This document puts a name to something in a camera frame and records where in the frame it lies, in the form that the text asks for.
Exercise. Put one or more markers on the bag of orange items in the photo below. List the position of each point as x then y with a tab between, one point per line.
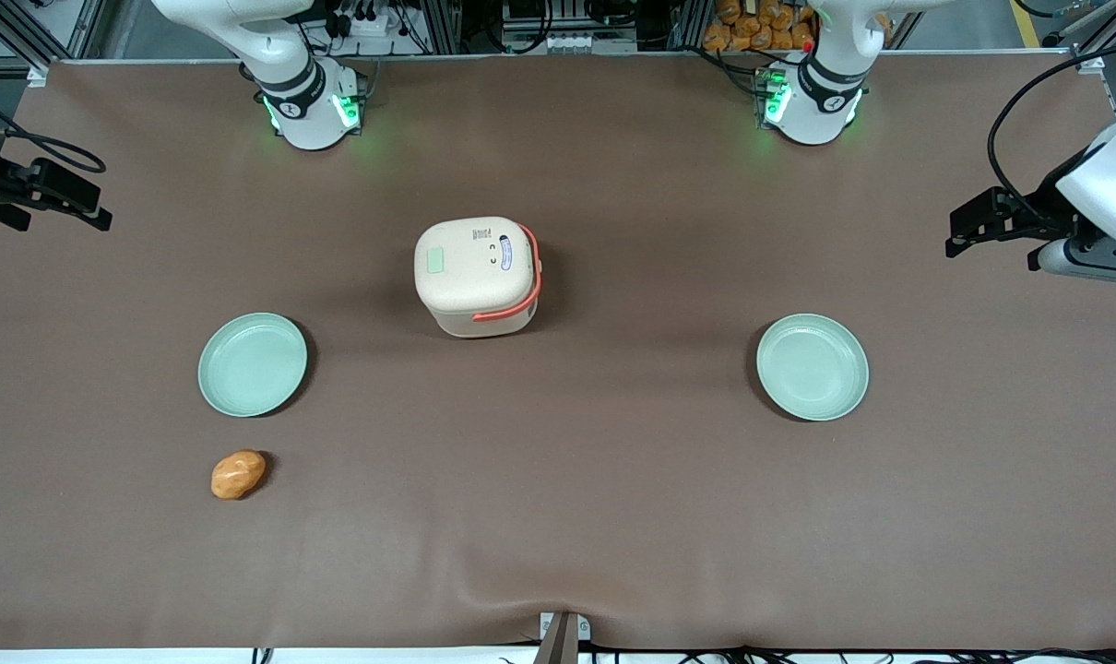
759	23

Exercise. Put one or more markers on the brown table cloth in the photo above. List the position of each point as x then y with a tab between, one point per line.
613	480

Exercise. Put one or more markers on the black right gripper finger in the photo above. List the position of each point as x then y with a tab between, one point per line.
0	203
69	189

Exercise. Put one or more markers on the pale green round plate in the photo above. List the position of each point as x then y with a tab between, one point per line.
252	364
812	367

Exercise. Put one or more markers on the metal table clamp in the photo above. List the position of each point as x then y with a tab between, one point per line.
563	638

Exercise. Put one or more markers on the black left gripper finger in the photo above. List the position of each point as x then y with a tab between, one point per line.
987	219
1051	217

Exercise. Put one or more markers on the white power strip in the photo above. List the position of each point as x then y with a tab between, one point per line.
369	18

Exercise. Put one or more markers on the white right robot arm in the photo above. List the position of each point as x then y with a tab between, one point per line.
290	55

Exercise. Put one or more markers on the aluminium frame structure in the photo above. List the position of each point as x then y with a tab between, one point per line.
23	32

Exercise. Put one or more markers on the small metal corner bracket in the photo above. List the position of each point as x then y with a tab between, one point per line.
39	77
1092	65

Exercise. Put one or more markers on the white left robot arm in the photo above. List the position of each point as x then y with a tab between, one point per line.
825	83

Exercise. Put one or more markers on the orange brown potato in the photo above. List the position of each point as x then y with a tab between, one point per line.
237	474

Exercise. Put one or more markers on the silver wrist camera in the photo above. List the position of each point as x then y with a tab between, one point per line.
1079	264

